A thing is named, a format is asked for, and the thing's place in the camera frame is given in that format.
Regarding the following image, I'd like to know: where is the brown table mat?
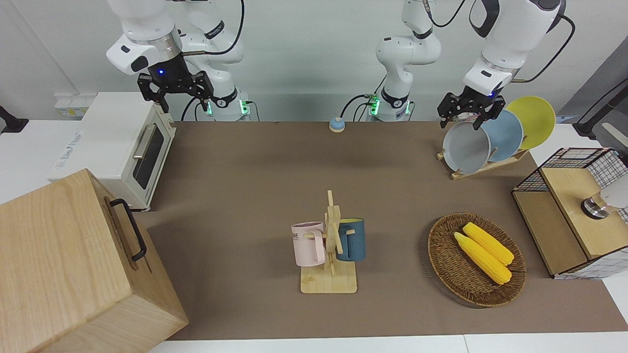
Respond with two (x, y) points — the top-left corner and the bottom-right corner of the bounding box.
(132, 120), (628, 341)

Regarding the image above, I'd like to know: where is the yellow plate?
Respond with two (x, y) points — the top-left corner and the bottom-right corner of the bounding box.
(505, 96), (556, 151)

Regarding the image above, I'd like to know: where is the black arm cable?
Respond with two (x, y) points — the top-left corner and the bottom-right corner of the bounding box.
(184, 0), (246, 55)
(513, 15), (576, 82)

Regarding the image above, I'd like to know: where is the wooden mug rack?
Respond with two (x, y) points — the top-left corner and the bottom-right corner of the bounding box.
(300, 190), (358, 294)

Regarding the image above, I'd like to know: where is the black stand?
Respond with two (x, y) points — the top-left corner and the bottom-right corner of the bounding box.
(572, 78), (628, 141)
(0, 105), (28, 134)

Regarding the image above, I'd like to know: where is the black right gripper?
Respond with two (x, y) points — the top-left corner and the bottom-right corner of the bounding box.
(137, 52), (215, 115)

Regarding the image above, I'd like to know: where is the white cylinder bottle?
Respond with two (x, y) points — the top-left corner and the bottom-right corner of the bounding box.
(581, 174), (628, 220)

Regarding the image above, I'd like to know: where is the dark blue mug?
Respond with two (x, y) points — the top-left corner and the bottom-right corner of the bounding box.
(336, 218), (366, 262)

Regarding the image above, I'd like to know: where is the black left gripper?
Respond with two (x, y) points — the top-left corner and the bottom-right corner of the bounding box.
(438, 87), (506, 131)

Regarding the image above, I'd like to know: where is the light blue plate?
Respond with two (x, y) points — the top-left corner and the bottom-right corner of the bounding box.
(480, 110), (524, 163)

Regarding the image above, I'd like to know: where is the white wall socket strip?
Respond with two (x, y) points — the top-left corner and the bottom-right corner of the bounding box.
(54, 93), (99, 118)

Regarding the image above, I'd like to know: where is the pink mug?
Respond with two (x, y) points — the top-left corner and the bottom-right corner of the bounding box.
(291, 222), (327, 267)

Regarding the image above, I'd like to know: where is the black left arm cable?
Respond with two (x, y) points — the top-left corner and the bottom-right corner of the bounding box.
(513, 15), (576, 82)

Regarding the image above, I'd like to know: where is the wooden box with black handle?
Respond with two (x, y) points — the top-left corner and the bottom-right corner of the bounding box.
(0, 168), (189, 353)

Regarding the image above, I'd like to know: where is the white toaster oven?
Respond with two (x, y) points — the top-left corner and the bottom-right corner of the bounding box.
(48, 92), (176, 212)

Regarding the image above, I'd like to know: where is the gray plate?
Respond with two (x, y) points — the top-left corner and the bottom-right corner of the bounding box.
(443, 121), (491, 175)

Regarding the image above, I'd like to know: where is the black left base cable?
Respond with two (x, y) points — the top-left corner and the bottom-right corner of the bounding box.
(340, 74), (388, 122)

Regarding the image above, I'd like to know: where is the wooden plate rack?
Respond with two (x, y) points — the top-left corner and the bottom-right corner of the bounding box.
(437, 147), (530, 180)

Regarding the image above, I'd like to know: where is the brown wicker basket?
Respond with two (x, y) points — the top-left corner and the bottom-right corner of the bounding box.
(428, 212), (527, 308)

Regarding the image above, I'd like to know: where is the yellow corn cob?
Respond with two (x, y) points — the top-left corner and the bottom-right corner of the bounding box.
(454, 232), (512, 285)
(463, 222), (515, 266)

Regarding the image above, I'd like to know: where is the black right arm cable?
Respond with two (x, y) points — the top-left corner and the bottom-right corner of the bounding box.
(184, 0), (246, 55)

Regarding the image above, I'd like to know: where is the wire grid box with shelf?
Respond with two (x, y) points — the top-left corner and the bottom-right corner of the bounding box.
(512, 147), (628, 280)

